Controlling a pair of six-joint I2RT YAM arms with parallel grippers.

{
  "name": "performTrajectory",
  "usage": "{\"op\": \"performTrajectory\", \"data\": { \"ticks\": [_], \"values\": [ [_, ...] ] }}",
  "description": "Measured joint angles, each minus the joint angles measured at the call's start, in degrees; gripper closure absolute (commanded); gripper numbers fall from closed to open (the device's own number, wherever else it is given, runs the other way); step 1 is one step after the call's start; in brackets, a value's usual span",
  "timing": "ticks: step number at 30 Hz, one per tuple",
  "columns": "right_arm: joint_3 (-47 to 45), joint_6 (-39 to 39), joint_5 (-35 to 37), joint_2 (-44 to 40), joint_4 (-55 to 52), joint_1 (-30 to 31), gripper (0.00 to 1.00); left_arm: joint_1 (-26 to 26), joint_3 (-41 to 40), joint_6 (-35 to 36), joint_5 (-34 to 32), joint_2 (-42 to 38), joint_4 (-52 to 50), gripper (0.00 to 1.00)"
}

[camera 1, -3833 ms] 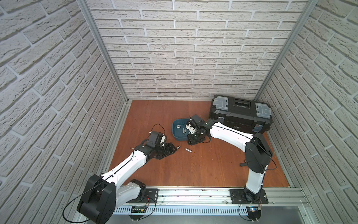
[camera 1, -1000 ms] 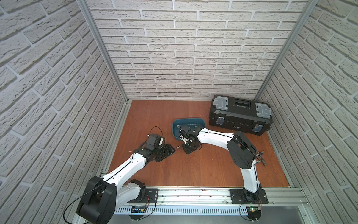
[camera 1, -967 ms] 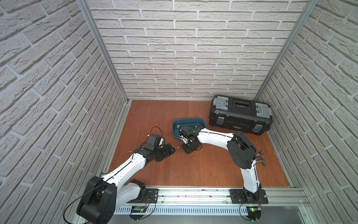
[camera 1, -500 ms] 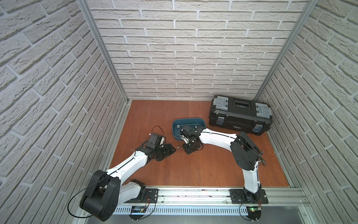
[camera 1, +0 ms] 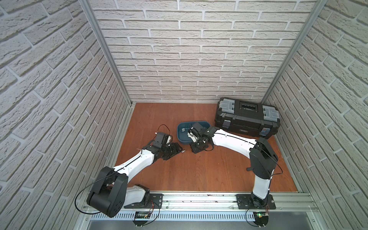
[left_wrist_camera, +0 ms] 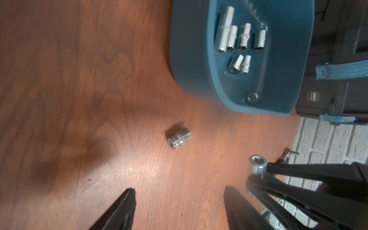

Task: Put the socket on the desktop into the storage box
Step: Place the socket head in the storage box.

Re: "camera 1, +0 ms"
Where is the black grey toolbox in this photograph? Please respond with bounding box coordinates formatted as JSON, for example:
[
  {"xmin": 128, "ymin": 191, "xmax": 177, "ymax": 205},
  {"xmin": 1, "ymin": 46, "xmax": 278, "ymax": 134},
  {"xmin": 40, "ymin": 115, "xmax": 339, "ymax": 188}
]
[{"xmin": 215, "ymin": 97, "xmax": 280, "ymax": 139}]

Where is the teal plastic storage box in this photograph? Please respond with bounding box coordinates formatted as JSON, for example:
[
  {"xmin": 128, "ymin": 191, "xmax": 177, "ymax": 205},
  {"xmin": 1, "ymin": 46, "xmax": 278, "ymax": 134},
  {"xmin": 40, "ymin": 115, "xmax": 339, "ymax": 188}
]
[{"xmin": 177, "ymin": 121, "xmax": 210, "ymax": 145}]

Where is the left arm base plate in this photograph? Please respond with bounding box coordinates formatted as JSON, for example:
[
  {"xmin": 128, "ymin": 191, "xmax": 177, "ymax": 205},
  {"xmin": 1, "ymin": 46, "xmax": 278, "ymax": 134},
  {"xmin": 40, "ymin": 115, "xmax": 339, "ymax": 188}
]
[{"xmin": 124, "ymin": 193, "xmax": 163, "ymax": 209}]

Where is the left controller board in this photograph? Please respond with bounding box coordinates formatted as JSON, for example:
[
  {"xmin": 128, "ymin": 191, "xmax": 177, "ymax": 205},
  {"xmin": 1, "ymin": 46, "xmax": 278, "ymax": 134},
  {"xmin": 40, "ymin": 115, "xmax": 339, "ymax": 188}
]
[{"xmin": 133, "ymin": 211, "xmax": 152, "ymax": 227}]

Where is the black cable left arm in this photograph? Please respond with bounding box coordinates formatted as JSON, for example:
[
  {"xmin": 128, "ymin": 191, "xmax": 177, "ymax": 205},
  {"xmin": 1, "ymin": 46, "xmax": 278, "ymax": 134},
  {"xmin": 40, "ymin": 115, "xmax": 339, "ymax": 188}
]
[{"xmin": 74, "ymin": 172, "xmax": 116, "ymax": 215}]

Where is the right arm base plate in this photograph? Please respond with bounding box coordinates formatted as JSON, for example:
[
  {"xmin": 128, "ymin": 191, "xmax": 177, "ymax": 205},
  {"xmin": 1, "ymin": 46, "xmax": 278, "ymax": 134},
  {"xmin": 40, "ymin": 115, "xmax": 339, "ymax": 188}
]
[{"xmin": 235, "ymin": 193, "xmax": 276, "ymax": 210}]

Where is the controller board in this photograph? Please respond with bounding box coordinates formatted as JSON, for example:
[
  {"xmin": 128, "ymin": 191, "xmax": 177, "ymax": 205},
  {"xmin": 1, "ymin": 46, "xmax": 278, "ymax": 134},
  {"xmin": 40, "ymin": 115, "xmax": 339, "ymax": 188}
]
[
  {"xmin": 133, "ymin": 211, "xmax": 152, "ymax": 227},
  {"xmin": 254, "ymin": 212, "xmax": 269, "ymax": 228}
]

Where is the aluminium corner post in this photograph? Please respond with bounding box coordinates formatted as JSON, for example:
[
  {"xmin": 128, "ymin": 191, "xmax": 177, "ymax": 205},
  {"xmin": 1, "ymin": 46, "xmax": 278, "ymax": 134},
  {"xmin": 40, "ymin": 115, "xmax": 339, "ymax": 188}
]
[
  {"xmin": 261, "ymin": 0, "xmax": 328, "ymax": 103},
  {"xmin": 80, "ymin": 0, "xmax": 133, "ymax": 107}
]

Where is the aluminium corner post left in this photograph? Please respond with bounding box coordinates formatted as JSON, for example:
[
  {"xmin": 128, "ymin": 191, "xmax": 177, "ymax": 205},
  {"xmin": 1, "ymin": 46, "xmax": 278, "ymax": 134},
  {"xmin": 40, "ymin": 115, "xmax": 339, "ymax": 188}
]
[{"xmin": 80, "ymin": 0, "xmax": 133, "ymax": 107}]

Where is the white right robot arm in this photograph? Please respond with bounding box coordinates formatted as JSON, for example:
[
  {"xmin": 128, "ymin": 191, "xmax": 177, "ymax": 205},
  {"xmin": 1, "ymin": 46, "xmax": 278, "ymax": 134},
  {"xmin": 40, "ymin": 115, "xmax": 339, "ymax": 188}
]
[{"xmin": 187, "ymin": 123, "xmax": 279, "ymax": 208}]

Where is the right controller board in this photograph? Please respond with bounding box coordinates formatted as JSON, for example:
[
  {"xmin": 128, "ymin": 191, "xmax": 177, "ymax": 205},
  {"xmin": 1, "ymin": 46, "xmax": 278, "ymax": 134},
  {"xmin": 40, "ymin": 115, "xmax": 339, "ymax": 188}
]
[{"xmin": 254, "ymin": 212, "xmax": 269, "ymax": 228}]

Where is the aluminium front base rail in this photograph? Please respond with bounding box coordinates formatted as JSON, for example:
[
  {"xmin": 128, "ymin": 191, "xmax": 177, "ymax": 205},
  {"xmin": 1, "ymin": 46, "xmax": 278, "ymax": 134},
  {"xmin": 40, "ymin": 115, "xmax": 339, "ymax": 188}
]
[{"xmin": 74, "ymin": 191, "xmax": 327, "ymax": 230}]

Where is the aluminium corner post right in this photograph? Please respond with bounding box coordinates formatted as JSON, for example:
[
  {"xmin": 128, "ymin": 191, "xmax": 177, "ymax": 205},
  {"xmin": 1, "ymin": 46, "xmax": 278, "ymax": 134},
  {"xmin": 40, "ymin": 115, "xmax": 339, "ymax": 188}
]
[{"xmin": 261, "ymin": 0, "xmax": 328, "ymax": 103}]

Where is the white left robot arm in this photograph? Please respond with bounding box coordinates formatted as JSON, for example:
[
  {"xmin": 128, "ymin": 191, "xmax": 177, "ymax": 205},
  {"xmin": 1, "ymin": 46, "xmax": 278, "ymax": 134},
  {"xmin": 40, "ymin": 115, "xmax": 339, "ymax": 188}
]
[{"xmin": 86, "ymin": 132, "xmax": 184, "ymax": 218}]

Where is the aluminium floor rail left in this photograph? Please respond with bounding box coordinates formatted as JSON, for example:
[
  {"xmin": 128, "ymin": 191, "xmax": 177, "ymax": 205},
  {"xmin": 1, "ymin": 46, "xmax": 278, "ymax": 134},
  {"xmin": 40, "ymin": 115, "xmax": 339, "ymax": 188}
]
[{"xmin": 107, "ymin": 103, "xmax": 136, "ymax": 167}]

